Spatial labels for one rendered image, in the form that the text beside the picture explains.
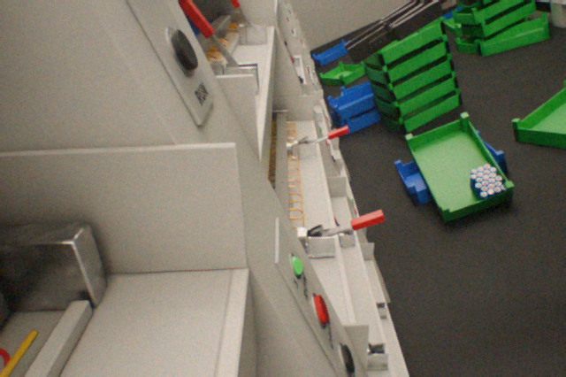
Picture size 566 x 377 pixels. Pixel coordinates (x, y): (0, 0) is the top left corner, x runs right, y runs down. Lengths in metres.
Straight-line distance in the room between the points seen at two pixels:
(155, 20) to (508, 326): 0.98
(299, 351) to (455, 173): 1.27
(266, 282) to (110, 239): 0.06
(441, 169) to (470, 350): 0.62
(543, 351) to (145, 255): 0.93
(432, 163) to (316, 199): 0.92
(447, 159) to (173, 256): 1.34
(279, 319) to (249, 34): 0.51
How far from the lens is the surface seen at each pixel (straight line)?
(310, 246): 0.46
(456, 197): 1.39
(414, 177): 1.61
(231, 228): 0.15
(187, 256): 0.16
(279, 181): 0.57
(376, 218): 0.46
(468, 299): 1.13
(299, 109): 0.87
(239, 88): 0.23
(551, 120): 1.76
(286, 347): 0.20
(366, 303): 0.68
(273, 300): 0.18
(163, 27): 0.18
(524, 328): 1.06
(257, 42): 0.65
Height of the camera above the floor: 0.82
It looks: 26 degrees down
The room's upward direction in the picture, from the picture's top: 26 degrees counter-clockwise
